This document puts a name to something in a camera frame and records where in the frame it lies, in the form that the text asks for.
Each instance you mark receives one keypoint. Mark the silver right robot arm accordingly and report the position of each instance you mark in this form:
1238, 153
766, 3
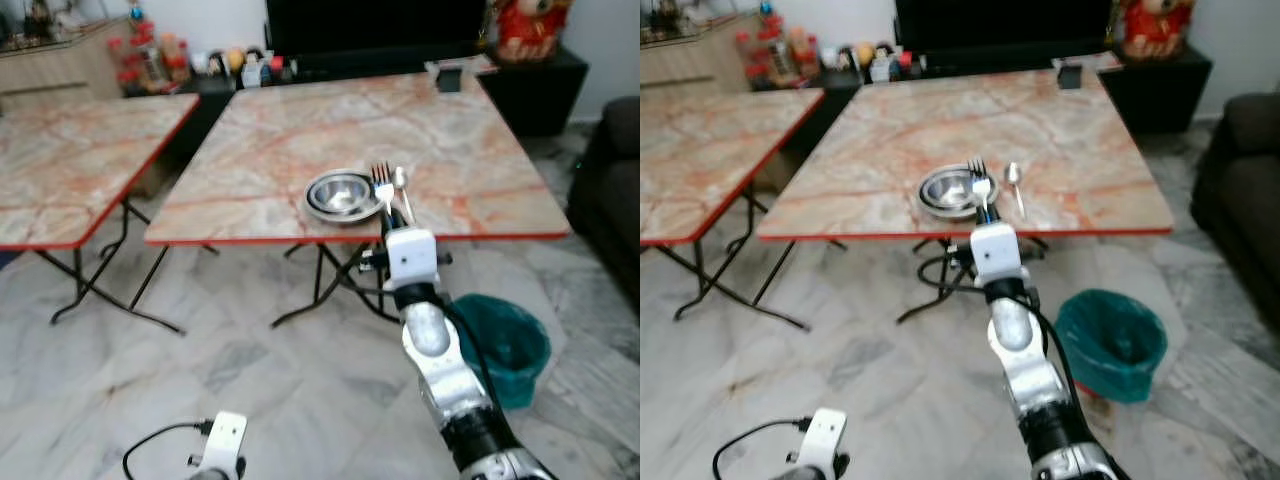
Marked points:
440, 370
1030, 370

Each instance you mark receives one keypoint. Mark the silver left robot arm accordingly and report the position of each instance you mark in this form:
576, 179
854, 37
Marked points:
208, 475
800, 475

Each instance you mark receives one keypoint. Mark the steel spoon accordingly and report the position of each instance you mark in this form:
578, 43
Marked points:
400, 179
1013, 174

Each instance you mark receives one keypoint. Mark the steel bowl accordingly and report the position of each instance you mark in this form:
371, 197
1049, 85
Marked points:
946, 188
342, 192

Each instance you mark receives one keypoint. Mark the steel plate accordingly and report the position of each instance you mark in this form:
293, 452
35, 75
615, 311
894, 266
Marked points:
322, 215
928, 209

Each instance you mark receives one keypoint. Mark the large marble folding table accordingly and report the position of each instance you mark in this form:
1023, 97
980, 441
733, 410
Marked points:
900, 130
300, 130

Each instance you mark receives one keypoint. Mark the small black box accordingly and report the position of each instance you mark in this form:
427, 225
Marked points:
1070, 76
449, 79

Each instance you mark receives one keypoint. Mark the green waste bin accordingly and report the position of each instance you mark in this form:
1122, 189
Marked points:
510, 350
1115, 345

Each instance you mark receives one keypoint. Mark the black television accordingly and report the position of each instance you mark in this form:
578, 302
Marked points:
370, 25
1000, 22

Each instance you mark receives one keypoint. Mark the black television cabinet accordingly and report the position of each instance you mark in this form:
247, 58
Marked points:
540, 95
1160, 95

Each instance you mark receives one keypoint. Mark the yellow round ornament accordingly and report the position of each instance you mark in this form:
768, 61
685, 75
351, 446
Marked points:
866, 53
235, 59

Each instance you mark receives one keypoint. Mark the dark sofa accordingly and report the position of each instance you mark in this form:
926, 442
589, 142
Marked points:
1245, 200
610, 200

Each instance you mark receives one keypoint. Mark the red festive decoration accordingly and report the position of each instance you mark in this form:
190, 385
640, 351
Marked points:
1155, 28
530, 28

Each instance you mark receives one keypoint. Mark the red ornament bouquet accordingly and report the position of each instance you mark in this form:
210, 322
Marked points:
145, 55
772, 50

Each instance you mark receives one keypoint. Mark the small marble folding table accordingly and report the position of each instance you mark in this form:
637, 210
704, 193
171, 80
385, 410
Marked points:
60, 150
700, 140

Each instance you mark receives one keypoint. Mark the light wooden cabinet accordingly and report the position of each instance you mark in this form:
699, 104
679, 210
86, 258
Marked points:
690, 60
50, 65

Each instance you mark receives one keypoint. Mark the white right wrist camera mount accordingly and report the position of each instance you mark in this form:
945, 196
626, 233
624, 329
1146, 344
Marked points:
997, 252
411, 257

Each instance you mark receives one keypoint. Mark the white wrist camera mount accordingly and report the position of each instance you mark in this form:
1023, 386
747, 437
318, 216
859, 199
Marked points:
997, 252
825, 435
411, 257
226, 437

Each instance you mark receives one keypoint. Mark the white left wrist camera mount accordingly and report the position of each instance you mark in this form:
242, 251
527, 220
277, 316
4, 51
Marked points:
226, 437
825, 435

